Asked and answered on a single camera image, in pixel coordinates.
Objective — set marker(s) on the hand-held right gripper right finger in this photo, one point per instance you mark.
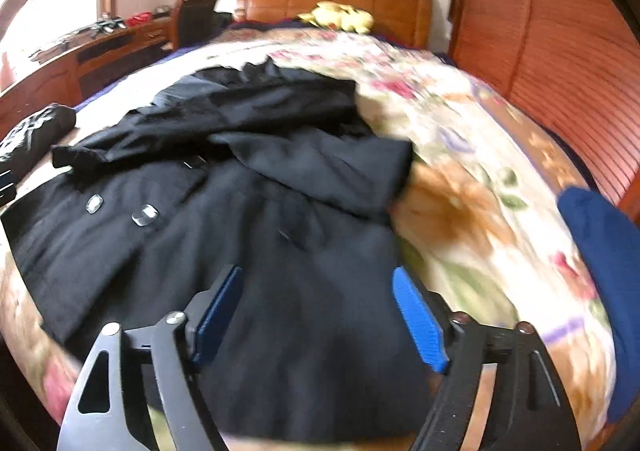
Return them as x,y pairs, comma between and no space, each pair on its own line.
420,326

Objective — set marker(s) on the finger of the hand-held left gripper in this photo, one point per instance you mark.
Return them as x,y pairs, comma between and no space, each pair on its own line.
6,187

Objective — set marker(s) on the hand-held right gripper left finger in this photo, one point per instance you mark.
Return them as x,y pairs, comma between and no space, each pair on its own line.
215,316

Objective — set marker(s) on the black double-breasted coat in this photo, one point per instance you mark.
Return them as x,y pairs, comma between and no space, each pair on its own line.
300,231

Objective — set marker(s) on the black wrinkled garment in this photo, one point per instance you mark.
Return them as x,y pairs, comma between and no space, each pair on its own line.
35,136

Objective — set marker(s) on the wooden desk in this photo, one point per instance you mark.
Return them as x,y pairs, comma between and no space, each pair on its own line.
50,76

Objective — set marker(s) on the navy blue bedsheet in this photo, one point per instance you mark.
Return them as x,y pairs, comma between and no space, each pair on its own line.
92,100

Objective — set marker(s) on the floral blanket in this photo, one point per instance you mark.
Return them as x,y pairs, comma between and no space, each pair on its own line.
475,156

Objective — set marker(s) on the black gripper stand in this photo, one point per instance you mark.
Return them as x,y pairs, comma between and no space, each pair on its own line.
107,25

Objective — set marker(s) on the navy blue cloth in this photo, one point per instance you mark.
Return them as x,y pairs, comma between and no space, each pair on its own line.
610,281

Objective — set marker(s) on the red basket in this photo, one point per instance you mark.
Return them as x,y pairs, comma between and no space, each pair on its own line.
137,19

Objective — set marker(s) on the silver bowl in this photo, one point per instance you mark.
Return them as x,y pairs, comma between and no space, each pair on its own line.
163,10

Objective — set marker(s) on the wooden chair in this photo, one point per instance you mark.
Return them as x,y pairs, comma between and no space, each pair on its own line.
197,21

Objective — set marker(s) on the yellow plush toy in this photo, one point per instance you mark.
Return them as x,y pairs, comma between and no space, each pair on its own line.
340,16

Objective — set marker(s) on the wooden louvered wardrobe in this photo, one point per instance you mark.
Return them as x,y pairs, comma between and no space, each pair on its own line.
550,31

